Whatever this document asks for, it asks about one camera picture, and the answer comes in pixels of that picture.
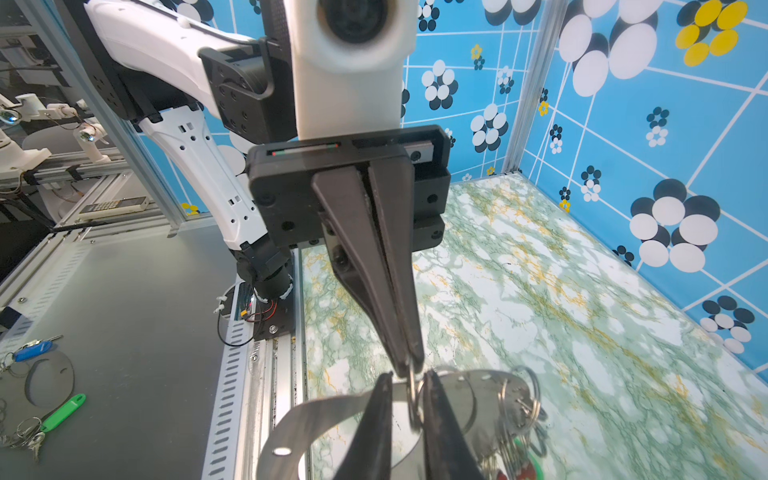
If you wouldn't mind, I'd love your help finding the right corner aluminium post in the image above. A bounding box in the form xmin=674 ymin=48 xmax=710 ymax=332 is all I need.
xmin=502 ymin=0 xmax=568 ymax=174

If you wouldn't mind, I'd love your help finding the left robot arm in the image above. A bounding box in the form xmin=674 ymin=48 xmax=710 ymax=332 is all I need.
xmin=56 ymin=1 xmax=450 ymax=377

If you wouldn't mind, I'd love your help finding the spare grey ring plate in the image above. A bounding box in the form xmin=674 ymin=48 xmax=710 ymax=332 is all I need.
xmin=1 ymin=351 xmax=74 ymax=420

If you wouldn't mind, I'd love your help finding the perforated cable duct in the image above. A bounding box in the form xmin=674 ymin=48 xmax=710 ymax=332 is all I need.
xmin=201 ymin=281 xmax=253 ymax=479

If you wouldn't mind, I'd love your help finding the grey metal key ring plate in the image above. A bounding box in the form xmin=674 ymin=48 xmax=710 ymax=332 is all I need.
xmin=256 ymin=366 xmax=548 ymax=479

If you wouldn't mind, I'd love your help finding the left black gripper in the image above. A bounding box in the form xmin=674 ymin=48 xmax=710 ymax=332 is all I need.
xmin=247 ymin=125 xmax=451 ymax=377

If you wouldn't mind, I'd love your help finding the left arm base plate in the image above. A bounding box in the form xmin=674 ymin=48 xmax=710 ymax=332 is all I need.
xmin=234 ymin=282 xmax=295 ymax=341

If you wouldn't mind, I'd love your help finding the green key tag outside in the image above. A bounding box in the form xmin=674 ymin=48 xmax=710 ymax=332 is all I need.
xmin=40 ymin=394 xmax=87 ymax=433

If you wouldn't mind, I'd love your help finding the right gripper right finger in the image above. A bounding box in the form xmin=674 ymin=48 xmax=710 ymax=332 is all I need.
xmin=422 ymin=370 xmax=483 ymax=480

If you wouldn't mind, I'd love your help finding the aluminium front rail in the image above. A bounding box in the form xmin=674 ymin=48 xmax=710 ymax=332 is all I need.
xmin=215 ymin=249 xmax=306 ymax=479

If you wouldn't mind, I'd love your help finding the red key tag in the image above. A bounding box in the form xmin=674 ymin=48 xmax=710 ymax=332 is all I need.
xmin=496 ymin=461 xmax=538 ymax=480

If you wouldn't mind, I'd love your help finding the green key tag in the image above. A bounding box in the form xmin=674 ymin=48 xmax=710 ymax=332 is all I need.
xmin=511 ymin=438 xmax=545 ymax=480

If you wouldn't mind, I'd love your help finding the blue key tag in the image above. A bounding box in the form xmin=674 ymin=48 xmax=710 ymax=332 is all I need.
xmin=1 ymin=335 xmax=62 ymax=371

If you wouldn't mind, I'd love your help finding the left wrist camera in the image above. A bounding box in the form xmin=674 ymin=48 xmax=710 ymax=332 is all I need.
xmin=284 ymin=0 xmax=418 ymax=140

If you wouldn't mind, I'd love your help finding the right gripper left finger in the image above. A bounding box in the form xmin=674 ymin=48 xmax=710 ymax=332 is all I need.
xmin=334 ymin=373 xmax=393 ymax=479

